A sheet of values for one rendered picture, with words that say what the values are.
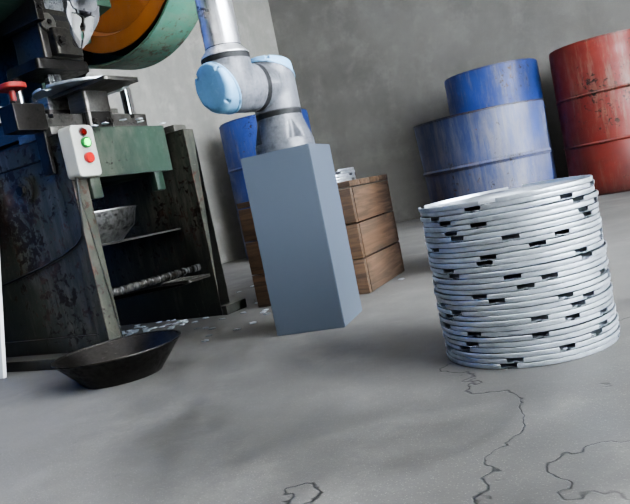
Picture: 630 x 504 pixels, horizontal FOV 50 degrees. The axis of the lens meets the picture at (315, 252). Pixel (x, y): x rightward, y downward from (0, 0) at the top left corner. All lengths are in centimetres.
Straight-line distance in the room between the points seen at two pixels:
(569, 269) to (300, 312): 75
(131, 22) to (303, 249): 128
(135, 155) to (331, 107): 344
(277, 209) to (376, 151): 366
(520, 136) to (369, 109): 324
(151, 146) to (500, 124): 107
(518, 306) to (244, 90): 83
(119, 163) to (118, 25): 71
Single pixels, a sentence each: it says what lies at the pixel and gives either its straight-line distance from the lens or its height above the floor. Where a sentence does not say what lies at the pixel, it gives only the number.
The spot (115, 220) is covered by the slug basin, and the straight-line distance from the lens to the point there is 216.
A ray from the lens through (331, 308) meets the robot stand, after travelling 163.
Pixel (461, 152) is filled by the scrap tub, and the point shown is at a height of 37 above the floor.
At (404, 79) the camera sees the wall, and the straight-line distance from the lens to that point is 518.
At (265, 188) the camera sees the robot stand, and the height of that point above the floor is 37.
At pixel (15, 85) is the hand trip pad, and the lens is 191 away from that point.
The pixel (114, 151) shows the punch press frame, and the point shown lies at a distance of 209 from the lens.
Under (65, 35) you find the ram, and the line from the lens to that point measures 228.
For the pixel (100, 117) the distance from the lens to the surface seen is 218.
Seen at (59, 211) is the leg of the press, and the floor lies 42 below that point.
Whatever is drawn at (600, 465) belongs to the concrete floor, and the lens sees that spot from 77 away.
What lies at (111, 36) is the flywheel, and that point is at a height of 103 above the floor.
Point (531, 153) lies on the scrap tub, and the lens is 214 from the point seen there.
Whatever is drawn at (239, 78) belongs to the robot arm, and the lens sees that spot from 159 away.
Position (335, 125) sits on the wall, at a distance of 542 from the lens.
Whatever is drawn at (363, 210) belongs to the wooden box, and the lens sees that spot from 210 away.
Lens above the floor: 33
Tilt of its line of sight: 5 degrees down
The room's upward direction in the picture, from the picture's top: 11 degrees counter-clockwise
